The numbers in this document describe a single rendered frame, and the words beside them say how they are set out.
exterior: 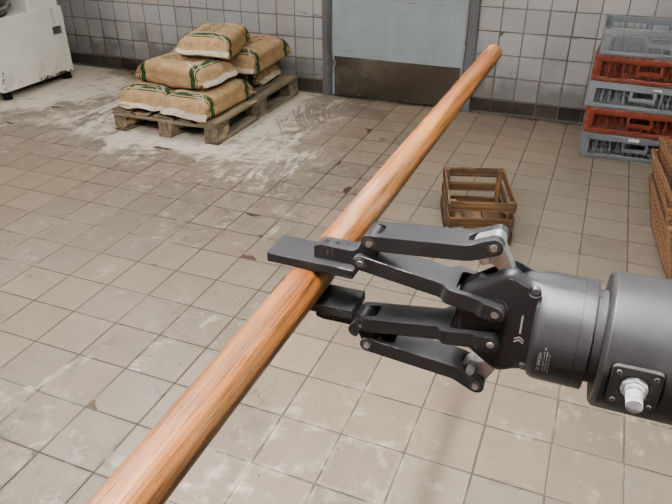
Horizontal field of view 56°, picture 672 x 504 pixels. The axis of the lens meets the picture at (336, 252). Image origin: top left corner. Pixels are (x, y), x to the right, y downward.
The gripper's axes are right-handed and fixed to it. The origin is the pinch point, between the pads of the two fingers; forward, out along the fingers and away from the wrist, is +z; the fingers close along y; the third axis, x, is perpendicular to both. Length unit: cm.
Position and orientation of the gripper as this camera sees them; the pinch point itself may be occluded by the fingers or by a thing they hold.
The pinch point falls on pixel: (315, 276)
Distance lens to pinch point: 49.4
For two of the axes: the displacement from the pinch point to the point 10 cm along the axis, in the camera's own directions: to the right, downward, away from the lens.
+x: 3.7, -4.7, 8.0
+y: 0.1, 8.6, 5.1
